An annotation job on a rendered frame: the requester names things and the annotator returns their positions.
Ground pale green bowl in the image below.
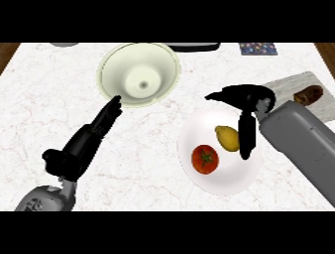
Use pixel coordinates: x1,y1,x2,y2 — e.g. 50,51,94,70
94,43,183,109

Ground red tomato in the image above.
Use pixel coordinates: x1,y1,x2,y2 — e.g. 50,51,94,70
190,144,221,176

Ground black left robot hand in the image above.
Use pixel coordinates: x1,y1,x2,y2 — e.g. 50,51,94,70
41,95,124,183

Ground brown potato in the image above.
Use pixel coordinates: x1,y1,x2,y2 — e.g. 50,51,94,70
292,84,325,107

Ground grey round object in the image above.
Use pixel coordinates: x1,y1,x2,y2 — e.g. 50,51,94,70
48,42,82,49

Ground yellow lemon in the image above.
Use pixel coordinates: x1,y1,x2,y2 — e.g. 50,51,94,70
214,125,242,153

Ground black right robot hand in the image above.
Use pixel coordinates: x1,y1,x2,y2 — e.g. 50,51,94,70
203,83,277,161

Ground dark patterned box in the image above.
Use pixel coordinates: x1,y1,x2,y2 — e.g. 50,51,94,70
239,42,279,57

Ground white plate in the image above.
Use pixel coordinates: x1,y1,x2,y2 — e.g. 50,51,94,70
177,107,264,196

